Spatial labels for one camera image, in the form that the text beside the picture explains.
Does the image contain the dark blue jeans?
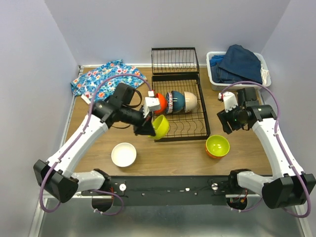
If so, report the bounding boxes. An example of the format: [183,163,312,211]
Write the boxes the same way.
[209,44,263,84]

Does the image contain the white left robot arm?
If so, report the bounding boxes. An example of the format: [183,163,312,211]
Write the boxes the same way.
[33,82,159,203]

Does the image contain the blue floral cloth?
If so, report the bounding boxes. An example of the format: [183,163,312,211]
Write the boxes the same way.
[71,59,147,101]

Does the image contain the blue triangle pattern bowl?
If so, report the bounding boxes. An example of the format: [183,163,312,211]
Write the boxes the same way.
[165,92,173,114]

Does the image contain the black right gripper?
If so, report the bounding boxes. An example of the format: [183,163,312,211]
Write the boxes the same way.
[216,102,247,134]

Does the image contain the aluminium frame rail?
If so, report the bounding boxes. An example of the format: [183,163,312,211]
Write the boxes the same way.
[30,192,305,237]

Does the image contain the green orange bowl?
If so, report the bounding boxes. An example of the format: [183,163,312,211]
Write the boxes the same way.
[205,135,230,159]

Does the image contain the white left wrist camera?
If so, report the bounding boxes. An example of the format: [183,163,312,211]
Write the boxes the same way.
[143,90,161,117]

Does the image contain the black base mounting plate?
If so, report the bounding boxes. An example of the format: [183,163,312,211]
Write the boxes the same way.
[81,175,257,207]

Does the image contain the black wire dish rack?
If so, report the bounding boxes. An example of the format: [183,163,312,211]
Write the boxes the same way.
[151,47,210,142]

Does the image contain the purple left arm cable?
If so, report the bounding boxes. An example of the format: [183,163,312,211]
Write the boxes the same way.
[39,74,154,215]

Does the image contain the yellow-green bowl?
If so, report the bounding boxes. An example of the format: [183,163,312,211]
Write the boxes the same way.
[150,115,170,140]

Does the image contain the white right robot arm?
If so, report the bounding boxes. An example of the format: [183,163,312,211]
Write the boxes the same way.
[217,87,316,209]

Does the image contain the white bowl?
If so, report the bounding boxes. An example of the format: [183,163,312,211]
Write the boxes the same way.
[184,91,198,113]
[111,143,137,167]

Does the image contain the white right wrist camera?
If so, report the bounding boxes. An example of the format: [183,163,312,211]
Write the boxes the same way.
[218,91,238,113]

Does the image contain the white perforated basket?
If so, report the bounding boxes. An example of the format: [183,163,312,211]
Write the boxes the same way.
[206,51,271,91]

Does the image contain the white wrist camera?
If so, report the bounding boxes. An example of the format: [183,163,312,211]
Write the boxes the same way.
[143,90,161,117]
[218,91,238,113]

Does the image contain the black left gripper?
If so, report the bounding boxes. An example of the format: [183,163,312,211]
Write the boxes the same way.
[121,105,158,136]

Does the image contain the dark glazed bowl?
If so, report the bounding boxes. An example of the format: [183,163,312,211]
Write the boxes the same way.
[171,90,185,113]

